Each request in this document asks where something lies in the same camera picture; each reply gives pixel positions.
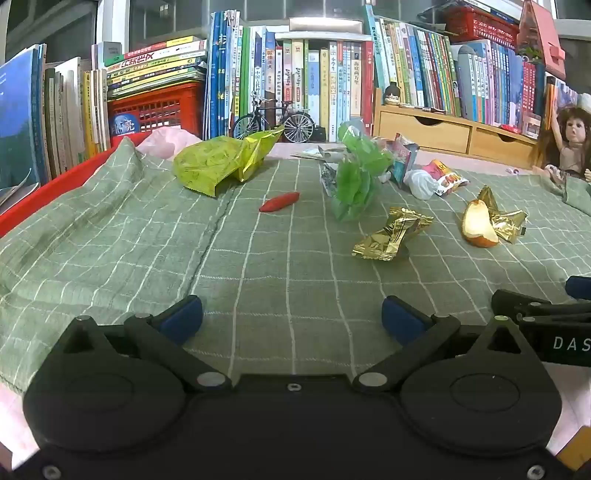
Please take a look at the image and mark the red plastic basket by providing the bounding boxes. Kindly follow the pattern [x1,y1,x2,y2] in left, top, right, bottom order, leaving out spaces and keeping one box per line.
[445,6,520,47]

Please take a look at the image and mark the pink toy house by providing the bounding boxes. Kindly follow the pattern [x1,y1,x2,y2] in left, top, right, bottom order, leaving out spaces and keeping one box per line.
[516,0,566,81]

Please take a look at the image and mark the yellow-green snack bag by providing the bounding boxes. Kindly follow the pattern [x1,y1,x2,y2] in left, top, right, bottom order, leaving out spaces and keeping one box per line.
[173,127,284,199]

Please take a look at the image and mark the row of colourful paperback books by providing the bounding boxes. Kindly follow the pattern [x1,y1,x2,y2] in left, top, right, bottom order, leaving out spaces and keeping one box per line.
[365,4,578,134]

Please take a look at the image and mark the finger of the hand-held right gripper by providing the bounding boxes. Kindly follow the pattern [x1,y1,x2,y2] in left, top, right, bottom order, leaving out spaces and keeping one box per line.
[566,276,591,301]
[492,289,591,322]

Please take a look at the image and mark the red sausage stick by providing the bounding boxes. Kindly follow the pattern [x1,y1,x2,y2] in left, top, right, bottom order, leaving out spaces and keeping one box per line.
[259,191,301,214]

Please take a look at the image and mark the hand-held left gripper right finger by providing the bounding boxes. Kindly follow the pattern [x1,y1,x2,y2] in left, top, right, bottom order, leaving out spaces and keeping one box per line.
[353,296,532,393]

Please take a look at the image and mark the yellow plastic piece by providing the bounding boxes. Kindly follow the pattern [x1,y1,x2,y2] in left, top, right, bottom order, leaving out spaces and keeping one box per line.
[556,425,591,472]

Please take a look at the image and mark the red bed rail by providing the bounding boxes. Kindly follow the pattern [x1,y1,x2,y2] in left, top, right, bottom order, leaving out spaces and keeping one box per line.
[0,133,145,237]

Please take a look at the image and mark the red plastic crate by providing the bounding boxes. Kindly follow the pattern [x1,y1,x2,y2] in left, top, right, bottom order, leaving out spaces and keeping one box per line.
[107,82,206,139]

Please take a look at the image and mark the green plastic bag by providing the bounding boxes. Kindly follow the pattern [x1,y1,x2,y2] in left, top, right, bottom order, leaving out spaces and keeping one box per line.
[337,121,394,174]

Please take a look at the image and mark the silver grey wrapper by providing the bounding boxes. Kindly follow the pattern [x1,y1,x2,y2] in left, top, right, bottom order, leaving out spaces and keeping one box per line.
[320,161,340,197]

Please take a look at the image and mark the wooden drawer organizer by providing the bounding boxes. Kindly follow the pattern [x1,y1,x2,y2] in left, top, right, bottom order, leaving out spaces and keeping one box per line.
[373,88,541,160]

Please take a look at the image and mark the gold foil wrapper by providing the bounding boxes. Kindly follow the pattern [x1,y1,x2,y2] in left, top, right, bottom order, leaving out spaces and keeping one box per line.
[478,185,528,244]
[352,207,435,261]

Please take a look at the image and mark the white plastic packet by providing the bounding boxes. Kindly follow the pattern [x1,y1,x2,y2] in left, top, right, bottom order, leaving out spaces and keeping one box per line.
[404,168,439,200]

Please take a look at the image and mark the paper wrapper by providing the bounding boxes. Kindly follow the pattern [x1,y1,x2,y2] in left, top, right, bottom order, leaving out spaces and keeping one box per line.
[291,145,347,162]

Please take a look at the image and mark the white flat board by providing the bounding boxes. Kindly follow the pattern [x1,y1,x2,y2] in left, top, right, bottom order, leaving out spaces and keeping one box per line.
[274,31,365,43]

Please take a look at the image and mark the green plastic wrapper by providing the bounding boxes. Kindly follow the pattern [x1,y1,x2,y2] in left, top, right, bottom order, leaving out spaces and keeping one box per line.
[330,157,382,222]

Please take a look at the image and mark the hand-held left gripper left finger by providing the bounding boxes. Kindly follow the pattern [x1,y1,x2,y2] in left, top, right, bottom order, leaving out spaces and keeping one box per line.
[59,295,232,393]

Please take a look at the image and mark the apple slice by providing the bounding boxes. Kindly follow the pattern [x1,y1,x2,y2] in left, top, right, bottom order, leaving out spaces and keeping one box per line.
[462,199,500,248]

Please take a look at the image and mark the brown-haired doll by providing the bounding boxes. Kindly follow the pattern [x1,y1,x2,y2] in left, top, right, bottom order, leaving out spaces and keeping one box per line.
[531,105,591,185]

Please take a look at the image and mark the row of pale upright books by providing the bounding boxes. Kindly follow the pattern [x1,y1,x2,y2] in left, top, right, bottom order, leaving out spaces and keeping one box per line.
[0,44,112,215]

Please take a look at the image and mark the stack of flat workbooks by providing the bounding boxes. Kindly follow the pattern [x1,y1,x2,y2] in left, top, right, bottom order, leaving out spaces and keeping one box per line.
[104,36,208,99]

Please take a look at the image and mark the small white box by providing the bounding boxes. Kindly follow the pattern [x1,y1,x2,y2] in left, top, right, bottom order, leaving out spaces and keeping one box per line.
[96,41,123,70]

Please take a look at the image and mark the flat beige box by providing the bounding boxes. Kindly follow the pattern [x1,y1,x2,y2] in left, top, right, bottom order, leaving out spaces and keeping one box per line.
[289,17,363,34]

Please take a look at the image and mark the toy bicycle model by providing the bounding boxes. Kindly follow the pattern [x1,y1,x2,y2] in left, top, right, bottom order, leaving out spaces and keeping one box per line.
[232,91,315,143]

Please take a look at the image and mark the green checked blanket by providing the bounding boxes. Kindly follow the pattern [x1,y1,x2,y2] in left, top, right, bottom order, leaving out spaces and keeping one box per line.
[0,136,591,398]

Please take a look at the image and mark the colourful foil snack packet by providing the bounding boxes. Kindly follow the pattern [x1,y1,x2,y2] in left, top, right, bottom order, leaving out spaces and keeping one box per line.
[385,134,420,185]

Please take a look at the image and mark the white candy print packet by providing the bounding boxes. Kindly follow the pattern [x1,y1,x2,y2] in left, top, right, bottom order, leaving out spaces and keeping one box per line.
[425,159,469,197]

